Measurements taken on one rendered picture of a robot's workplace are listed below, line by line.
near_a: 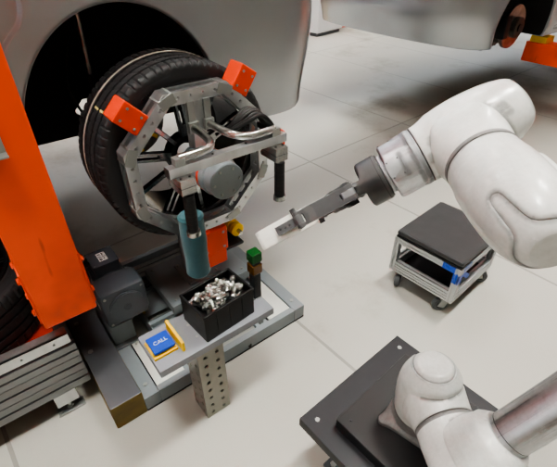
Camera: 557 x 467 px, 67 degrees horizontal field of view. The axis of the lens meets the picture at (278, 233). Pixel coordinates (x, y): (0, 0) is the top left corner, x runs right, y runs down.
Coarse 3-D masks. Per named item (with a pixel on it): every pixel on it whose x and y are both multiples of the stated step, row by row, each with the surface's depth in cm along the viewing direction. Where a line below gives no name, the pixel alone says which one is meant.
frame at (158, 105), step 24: (168, 96) 127; (192, 96) 132; (240, 96) 143; (120, 144) 131; (144, 144) 130; (120, 168) 134; (264, 168) 165; (240, 192) 170; (144, 216) 142; (168, 216) 154; (216, 216) 163
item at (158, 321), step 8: (144, 280) 203; (248, 280) 202; (152, 288) 196; (152, 296) 195; (152, 304) 191; (160, 304) 191; (144, 312) 185; (152, 312) 187; (160, 312) 182; (168, 312) 184; (144, 320) 184; (152, 320) 180; (160, 320) 181; (168, 320) 183; (152, 328) 177
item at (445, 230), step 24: (432, 216) 212; (456, 216) 212; (408, 240) 202; (432, 240) 197; (456, 240) 197; (480, 240) 197; (408, 264) 211; (432, 264) 219; (456, 264) 186; (480, 264) 211; (432, 288) 202; (456, 288) 192
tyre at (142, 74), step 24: (168, 48) 149; (120, 72) 137; (144, 72) 131; (168, 72) 132; (192, 72) 137; (216, 72) 143; (120, 96) 128; (144, 96) 131; (96, 120) 134; (96, 144) 133; (96, 168) 136; (120, 192) 142
